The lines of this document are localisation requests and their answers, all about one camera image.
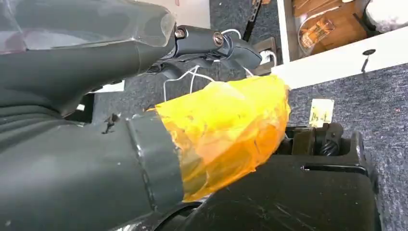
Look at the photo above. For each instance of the brown cardboard box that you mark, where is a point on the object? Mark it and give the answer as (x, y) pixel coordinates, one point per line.
(331, 28)

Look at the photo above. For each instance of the black robot leg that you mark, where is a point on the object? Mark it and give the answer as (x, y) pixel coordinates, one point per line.
(302, 197)

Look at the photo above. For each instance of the pale paper label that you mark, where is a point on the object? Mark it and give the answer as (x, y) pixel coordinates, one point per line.
(321, 112)

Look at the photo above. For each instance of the white cabinet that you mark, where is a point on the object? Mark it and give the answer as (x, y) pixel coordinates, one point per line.
(338, 59)

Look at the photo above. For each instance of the thin black rod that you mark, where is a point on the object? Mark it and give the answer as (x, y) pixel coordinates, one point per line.
(251, 19)

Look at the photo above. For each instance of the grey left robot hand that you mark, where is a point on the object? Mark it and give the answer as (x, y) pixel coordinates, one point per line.
(79, 172)

